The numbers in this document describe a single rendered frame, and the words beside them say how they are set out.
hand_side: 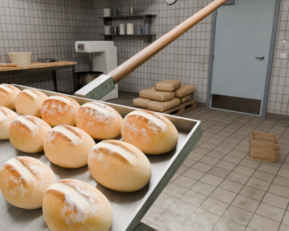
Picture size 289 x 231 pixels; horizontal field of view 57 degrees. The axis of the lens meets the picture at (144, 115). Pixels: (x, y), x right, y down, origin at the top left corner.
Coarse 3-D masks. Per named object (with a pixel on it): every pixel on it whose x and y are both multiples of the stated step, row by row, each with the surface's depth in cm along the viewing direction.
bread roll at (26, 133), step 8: (16, 120) 46; (24, 120) 46; (32, 120) 46; (40, 120) 47; (16, 128) 45; (24, 128) 44; (32, 128) 44; (40, 128) 45; (48, 128) 46; (16, 136) 45; (24, 136) 44; (32, 136) 44; (40, 136) 44; (16, 144) 46; (24, 144) 45; (32, 144) 44; (40, 144) 45; (32, 152) 46
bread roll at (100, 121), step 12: (84, 108) 45; (96, 108) 44; (108, 108) 44; (84, 120) 44; (96, 120) 43; (108, 120) 43; (120, 120) 44; (96, 132) 43; (108, 132) 43; (120, 132) 44
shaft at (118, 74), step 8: (216, 0) 98; (224, 0) 102; (208, 8) 93; (216, 8) 97; (192, 16) 87; (200, 16) 89; (184, 24) 82; (192, 24) 85; (168, 32) 78; (176, 32) 79; (184, 32) 82; (160, 40) 74; (168, 40) 76; (152, 48) 71; (160, 48) 73; (136, 56) 67; (144, 56) 68; (152, 56) 72; (128, 64) 65; (136, 64) 66; (112, 72) 61; (120, 72) 62; (128, 72) 64; (120, 80) 63
